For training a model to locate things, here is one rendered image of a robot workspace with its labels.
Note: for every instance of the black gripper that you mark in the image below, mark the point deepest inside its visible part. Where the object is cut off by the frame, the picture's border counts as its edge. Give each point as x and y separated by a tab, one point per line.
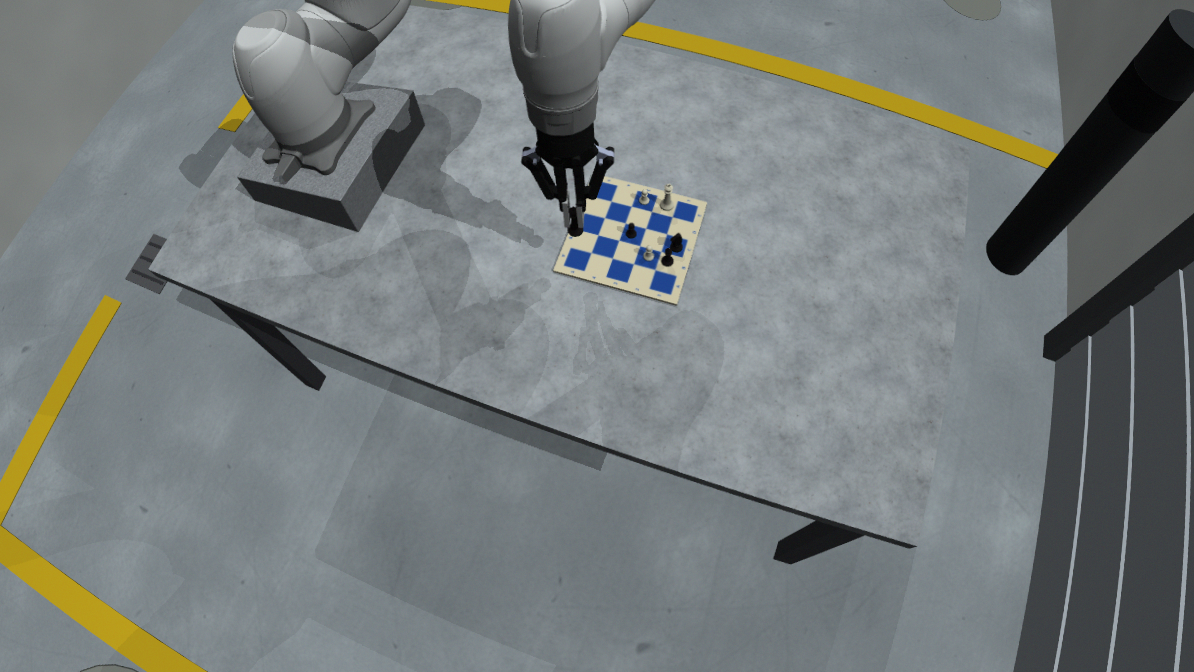
573	152

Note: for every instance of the blue and cream chessboard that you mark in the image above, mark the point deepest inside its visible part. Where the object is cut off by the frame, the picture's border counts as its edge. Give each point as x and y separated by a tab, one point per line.
604	255

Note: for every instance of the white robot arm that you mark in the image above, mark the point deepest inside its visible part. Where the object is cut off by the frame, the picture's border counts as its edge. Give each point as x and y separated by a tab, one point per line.
292	67

